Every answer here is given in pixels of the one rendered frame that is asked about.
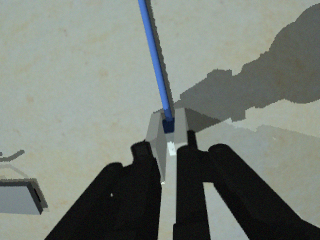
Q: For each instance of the blue patch cord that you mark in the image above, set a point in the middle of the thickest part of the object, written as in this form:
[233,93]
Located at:
[155,59]

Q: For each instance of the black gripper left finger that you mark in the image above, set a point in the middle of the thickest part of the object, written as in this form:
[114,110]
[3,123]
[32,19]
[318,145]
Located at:
[94,213]

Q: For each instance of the clear ethernet plug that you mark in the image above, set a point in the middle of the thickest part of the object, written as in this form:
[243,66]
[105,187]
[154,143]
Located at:
[168,127]

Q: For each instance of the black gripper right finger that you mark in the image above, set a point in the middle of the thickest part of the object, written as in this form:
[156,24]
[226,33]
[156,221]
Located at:
[259,210]

